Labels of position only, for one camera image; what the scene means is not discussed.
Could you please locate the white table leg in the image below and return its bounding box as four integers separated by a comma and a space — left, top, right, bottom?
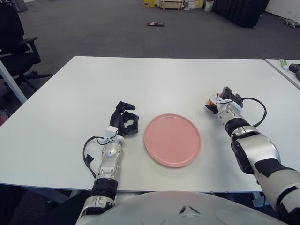
0, 57, 28, 104

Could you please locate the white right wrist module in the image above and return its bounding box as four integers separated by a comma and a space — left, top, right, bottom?
209, 93, 223, 105

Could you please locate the pink round plate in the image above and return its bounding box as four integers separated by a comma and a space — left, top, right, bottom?
143, 113, 202, 168

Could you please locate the wooden pallet crate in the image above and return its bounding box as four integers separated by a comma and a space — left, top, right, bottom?
160, 0, 185, 10

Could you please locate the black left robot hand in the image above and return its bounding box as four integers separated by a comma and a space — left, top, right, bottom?
109, 101, 140, 137

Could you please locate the red yellow apple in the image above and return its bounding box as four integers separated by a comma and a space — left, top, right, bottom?
207, 93, 222, 107

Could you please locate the black curtain partition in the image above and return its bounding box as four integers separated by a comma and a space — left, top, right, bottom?
212, 0, 270, 28

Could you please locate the grey robot dog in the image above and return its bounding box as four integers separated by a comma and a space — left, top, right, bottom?
283, 18, 300, 28

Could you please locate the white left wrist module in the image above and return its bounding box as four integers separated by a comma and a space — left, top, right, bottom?
105, 126, 119, 143

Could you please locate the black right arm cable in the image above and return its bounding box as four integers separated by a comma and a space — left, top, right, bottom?
219, 97, 268, 128

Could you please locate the grey robot torso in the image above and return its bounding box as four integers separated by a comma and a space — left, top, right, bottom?
75, 190, 289, 225

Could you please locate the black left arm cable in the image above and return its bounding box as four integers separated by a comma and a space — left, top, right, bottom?
82, 135, 108, 179

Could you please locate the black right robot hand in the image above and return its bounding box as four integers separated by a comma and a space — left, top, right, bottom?
204, 86, 244, 115

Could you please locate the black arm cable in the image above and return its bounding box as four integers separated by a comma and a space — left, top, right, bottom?
82, 135, 108, 179
219, 97, 268, 128

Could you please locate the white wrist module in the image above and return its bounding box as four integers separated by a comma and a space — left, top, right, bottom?
105, 126, 119, 143
209, 93, 223, 105

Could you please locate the black office chair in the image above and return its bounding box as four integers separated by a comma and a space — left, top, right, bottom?
0, 2, 54, 99

